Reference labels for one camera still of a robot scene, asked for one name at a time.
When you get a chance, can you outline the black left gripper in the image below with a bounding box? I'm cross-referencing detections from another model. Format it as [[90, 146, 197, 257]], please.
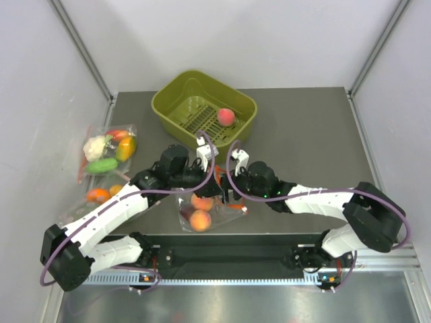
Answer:
[[170, 160, 224, 199]]

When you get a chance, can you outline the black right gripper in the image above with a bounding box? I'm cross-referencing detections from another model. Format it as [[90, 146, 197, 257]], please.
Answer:
[[213, 163, 269, 205]]

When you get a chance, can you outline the clear zip bag orange seal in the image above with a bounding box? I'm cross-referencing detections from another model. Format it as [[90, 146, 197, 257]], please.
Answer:
[[176, 193, 248, 233]]

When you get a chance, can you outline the pink fake peach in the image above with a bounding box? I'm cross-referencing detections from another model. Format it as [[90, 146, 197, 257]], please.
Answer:
[[217, 108, 235, 127]]

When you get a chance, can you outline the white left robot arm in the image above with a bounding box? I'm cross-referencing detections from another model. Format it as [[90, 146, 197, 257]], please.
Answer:
[[40, 143, 219, 291]]

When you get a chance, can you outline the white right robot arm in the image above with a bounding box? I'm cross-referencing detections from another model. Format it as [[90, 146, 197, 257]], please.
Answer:
[[224, 161, 408, 266]]

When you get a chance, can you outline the small orange fake peach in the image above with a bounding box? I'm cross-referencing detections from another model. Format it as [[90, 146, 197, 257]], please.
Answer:
[[189, 210, 211, 232]]

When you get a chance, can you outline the orange green fake mango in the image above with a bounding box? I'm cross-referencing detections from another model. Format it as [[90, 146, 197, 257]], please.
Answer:
[[115, 136, 136, 162]]

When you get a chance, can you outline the yellow fake potato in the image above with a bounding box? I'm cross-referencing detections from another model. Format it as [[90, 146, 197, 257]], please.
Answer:
[[108, 184, 123, 196]]

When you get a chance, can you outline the zip bag with vegetables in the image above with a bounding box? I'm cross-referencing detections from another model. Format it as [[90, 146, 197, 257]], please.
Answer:
[[76, 124, 138, 184]]

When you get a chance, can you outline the red fake pepper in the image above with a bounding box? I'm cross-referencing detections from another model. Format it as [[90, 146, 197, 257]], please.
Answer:
[[105, 129, 129, 142]]

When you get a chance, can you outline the green fake cucumber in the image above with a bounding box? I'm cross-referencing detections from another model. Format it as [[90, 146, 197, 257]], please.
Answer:
[[85, 158, 119, 174]]

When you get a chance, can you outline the zip bag near left base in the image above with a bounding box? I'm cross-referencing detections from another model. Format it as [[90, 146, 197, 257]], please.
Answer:
[[52, 183, 162, 240]]

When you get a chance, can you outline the orange fake tomato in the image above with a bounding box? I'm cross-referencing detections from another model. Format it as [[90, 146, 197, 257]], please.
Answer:
[[86, 188, 111, 204]]

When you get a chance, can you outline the white fake cauliflower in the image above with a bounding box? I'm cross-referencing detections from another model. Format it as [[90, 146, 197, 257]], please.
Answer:
[[83, 135, 106, 162]]

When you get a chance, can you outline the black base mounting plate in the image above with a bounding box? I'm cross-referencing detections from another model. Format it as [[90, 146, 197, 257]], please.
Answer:
[[100, 231, 398, 273]]

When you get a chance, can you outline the olive green plastic basket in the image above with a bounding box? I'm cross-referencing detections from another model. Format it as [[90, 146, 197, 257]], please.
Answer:
[[152, 70, 257, 164]]

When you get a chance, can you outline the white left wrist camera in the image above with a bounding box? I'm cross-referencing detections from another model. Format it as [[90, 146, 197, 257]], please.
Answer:
[[196, 136, 218, 170]]

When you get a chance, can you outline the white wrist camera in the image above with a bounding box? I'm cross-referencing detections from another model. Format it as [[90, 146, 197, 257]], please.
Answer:
[[196, 136, 218, 170], [231, 148, 249, 176]]

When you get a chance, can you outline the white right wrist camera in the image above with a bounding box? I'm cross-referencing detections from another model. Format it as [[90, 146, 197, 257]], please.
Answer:
[[231, 148, 249, 176]]

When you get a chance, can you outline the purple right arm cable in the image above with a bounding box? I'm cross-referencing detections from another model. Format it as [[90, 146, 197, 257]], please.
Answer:
[[227, 140, 411, 250]]

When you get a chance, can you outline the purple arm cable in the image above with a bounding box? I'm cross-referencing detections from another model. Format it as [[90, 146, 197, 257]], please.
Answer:
[[227, 140, 411, 250], [39, 129, 216, 287]]

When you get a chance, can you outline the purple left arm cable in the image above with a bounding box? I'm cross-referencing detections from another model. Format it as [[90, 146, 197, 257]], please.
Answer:
[[39, 129, 216, 287]]

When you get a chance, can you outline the grey slotted cable duct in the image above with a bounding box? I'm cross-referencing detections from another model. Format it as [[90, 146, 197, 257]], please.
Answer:
[[84, 270, 340, 286]]

